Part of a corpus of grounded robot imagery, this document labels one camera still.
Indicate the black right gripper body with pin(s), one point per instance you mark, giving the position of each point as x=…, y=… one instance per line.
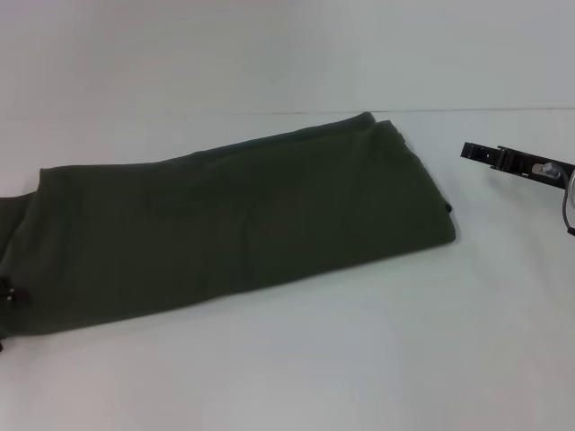
x=530, y=166

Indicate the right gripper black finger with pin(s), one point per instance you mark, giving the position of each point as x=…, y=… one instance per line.
x=480, y=152
x=495, y=166

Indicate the dark green FREE t-shirt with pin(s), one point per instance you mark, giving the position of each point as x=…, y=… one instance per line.
x=224, y=233

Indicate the white and silver right arm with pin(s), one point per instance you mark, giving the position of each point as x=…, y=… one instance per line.
x=572, y=190

